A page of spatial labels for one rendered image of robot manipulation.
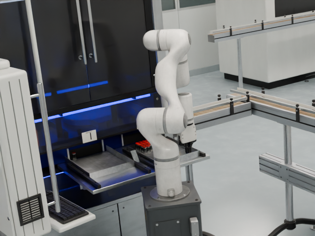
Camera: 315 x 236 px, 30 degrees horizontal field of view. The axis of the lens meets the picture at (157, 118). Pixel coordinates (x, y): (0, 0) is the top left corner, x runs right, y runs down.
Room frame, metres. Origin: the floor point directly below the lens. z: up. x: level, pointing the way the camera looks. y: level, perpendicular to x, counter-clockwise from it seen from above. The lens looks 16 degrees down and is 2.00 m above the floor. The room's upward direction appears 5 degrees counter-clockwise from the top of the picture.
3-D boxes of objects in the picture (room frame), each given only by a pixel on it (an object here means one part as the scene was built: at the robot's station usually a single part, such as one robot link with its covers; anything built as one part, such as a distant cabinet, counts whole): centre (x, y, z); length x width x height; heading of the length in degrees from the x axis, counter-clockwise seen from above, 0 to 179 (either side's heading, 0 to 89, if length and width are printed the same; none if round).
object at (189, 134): (2.97, -0.15, 1.03); 0.10 x 0.08 x 0.11; 119
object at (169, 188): (2.57, -0.02, 0.95); 0.19 x 0.19 x 0.18
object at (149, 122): (2.58, 0.01, 1.16); 0.19 x 0.12 x 0.24; 73
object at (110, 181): (3.03, 0.16, 0.87); 0.70 x 0.48 x 0.02; 119
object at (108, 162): (3.01, 0.34, 0.90); 0.34 x 0.26 x 0.04; 29
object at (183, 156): (3.07, -0.01, 0.90); 0.34 x 0.26 x 0.04; 29
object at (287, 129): (3.58, -0.82, 0.46); 0.09 x 0.09 x 0.77; 29
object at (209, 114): (3.66, -0.30, 0.92); 0.69 x 0.16 x 0.16; 119
